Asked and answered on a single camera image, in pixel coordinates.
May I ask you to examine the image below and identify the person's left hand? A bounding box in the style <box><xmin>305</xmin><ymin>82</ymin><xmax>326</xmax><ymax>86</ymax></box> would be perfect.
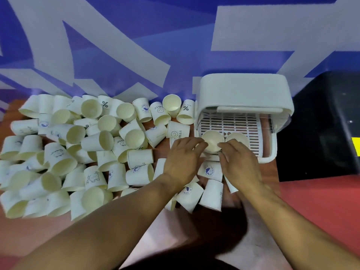
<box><xmin>163</xmin><ymin>137</ymin><xmax>209</xmax><ymax>182</ymax></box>

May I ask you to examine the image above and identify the person's right hand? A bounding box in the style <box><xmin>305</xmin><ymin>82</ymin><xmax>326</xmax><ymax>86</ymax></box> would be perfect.
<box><xmin>218</xmin><ymin>139</ymin><xmax>265</xmax><ymax>192</ymax></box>

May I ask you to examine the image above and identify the plain white paper cup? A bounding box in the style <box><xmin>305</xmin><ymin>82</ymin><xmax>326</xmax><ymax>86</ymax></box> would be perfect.
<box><xmin>202</xmin><ymin>130</ymin><xmax>226</xmax><ymax>155</ymax></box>
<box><xmin>225</xmin><ymin>132</ymin><xmax>250</xmax><ymax>149</ymax></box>

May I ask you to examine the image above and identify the person's left forearm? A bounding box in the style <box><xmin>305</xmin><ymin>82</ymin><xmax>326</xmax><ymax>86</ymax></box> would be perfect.
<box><xmin>13</xmin><ymin>173</ymin><xmax>195</xmax><ymax>270</ymax></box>

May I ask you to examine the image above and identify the person's right forearm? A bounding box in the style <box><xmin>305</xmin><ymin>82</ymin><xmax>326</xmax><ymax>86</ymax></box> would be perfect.
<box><xmin>238</xmin><ymin>181</ymin><xmax>360</xmax><ymax>270</ymax></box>

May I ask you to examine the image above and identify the white slotted drain tray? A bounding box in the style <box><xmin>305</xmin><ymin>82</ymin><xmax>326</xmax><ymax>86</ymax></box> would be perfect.
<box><xmin>198</xmin><ymin>115</ymin><xmax>263</xmax><ymax>157</ymax></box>

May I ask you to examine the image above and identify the white plastic cup storage box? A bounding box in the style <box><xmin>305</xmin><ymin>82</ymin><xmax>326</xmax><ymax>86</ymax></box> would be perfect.
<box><xmin>193</xmin><ymin>73</ymin><xmax>295</xmax><ymax>164</ymax></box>

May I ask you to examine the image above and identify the pile of printed paper cups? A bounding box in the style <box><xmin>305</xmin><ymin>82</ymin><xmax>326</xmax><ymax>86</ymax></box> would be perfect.
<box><xmin>0</xmin><ymin>94</ymin><xmax>239</xmax><ymax>221</ymax></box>

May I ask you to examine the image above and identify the black box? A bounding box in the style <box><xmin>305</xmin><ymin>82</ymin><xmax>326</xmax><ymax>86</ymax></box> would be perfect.
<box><xmin>277</xmin><ymin>70</ymin><xmax>360</xmax><ymax>182</ymax></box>

